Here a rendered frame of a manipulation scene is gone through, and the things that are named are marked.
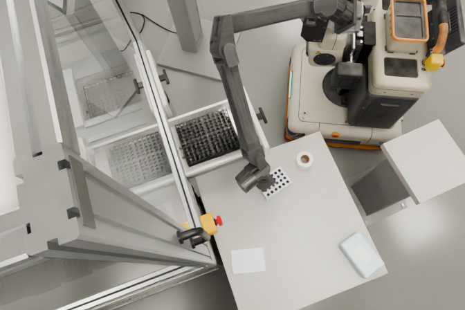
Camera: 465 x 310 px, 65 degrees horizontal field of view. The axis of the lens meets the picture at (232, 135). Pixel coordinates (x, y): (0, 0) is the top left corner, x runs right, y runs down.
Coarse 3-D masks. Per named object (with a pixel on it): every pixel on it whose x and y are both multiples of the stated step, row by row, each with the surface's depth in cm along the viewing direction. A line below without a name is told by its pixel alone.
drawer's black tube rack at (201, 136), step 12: (192, 120) 148; (204, 120) 152; (216, 120) 148; (180, 132) 150; (192, 132) 147; (204, 132) 146; (216, 132) 146; (228, 132) 146; (192, 144) 148; (204, 144) 144; (216, 144) 144; (228, 144) 148; (192, 156) 146; (204, 156) 143; (216, 156) 146
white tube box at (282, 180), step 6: (276, 174) 149; (282, 174) 152; (276, 180) 149; (282, 180) 148; (288, 180) 148; (276, 186) 148; (282, 186) 148; (288, 186) 150; (264, 192) 147; (270, 192) 147; (276, 192) 147; (270, 198) 149
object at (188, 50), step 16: (176, 0) 211; (192, 0) 222; (176, 16) 225; (192, 16) 230; (176, 32) 268; (192, 32) 238; (208, 32) 266; (240, 32) 267; (176, 48) 262; (192, 48) 255; (208, 48) 261; (160, 64) 261; (176, 64) 258; (192, 64) 258; (208, 64) 257
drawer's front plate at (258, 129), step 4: (244, 88) 149; (248, 100) 147; (248, 104) 147; (252, 108) 146; (252, 112) 145; (252, 116) 145; (256, 116) 145; (256, 120) 144; (256, 124) 143; (256, 128) 144; (260, 128) 143; (256, 132) 148; (260, 132) 142; (260, 136) 142; (264, 136) 142; (260, 140) 145; (264, 140) 141; (264, 144) 140; (264, 148) 141; (268, 148) 140; (264, 152) 145; (268, 152) 146
